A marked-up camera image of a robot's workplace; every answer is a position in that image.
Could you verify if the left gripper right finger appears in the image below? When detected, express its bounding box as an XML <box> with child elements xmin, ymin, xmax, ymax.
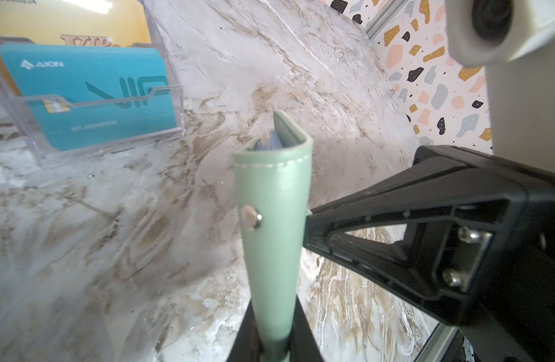
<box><xmin>289</xmin><ymin>297</ymin><xmax>324</xmax><ymax>362</ymax></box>

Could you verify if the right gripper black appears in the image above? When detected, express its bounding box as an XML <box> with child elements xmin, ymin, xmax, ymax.
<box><xmin>444</xmin><ymin>312</ymin><xmax>555</xmax><ymax>361</ymax></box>

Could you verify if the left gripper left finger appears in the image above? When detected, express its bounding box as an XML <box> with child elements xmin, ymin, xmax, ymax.
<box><xmin>226</xmin><ymin>302</ymin><xmax>262</xmax><ymax>362</ymax></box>

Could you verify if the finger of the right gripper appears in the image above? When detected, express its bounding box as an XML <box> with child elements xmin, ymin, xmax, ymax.
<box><xmin>304</xmin><ymin>146</ymin><xmax>555</xmax><ymax>326</ymax></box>

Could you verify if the teal VIP card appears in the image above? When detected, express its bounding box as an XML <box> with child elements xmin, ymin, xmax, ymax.
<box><xmin>0</xmin><ymin>43</ymin><xmax>178</xmax><ymax>152</ymax></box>

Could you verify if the yellow VIP card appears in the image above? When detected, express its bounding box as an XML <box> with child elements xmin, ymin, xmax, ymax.
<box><xmin>0</xmin><ymin>0</ymin><xmax>152</xmax><ymax>95</ymax></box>

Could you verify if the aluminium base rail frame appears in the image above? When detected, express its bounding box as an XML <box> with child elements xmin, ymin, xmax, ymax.
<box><xmin>414</xmin><ymin>323</ymin><xmax>458</xmax><ymax>362</ymax></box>

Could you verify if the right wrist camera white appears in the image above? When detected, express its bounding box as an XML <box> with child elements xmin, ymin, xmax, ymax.
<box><xmin>446</xmin><ymin>1</ymin><xmax>555</xmax><ymax>173</ymax></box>

